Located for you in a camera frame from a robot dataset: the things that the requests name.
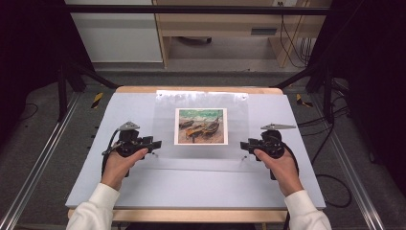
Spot black horizontal frame bar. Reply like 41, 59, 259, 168
64, 4, 331, 16

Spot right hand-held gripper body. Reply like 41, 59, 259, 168
254, 123, 298, 160

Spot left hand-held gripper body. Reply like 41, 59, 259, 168
109, 121, 153, 159

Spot person's left hand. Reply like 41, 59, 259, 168
101, 147, 149, 192

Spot yellow black floor tape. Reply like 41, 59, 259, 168
90, 92, 104, 110
295, 93, 314, 108

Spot wooden desk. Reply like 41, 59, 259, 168
152, 0, 333, 69

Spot black hanging cables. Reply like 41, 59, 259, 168
279, 2, 313, 69

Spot pale grey table board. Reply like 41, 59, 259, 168
64, 91, 327, 211

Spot boat painting print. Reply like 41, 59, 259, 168
173, 107, 229, 147

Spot black floor cable loop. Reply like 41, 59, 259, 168
310, 123, 353, 209

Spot black curtain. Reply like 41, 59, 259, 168
306, 0, 406, 196
0, 0, 96, 143

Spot thin black floor cable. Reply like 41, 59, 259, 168
18, 102, 39, 122

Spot white cabinet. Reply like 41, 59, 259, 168
64, 0, 164, 63

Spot wooden table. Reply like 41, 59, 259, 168
67, 85, 289, 224

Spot black metal stand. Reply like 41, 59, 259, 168
273, 62, 337, 125
56, 59, 121, 123

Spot clear acrylic picture frame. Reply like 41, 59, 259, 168
151, 90, 251, 161

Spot aluminium floor rail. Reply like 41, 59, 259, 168
310, 93, 386, 230
0, 91, 81, 230

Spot person's right hand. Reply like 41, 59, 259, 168
253, 148, 305, 197

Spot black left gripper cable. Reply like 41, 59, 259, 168
101, 128, 122, 177

